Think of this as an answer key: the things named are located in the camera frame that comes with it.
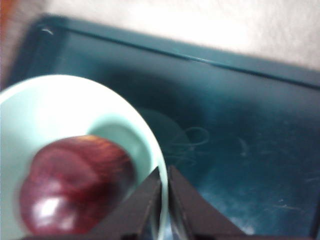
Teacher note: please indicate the black rectangular tray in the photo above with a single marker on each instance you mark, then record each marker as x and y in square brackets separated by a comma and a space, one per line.
[225, 112]

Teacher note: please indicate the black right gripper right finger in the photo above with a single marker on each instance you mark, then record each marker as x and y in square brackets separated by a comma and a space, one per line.
[195, 217]

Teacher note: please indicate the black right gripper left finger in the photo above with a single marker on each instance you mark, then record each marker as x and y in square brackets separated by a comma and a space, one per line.
[135, 215]

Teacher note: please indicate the dark red plum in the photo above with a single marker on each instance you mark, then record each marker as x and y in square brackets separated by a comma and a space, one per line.
[70, 190]

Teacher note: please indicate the teal ribbed bowl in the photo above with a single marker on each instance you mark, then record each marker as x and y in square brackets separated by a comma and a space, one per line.
[50, 112]

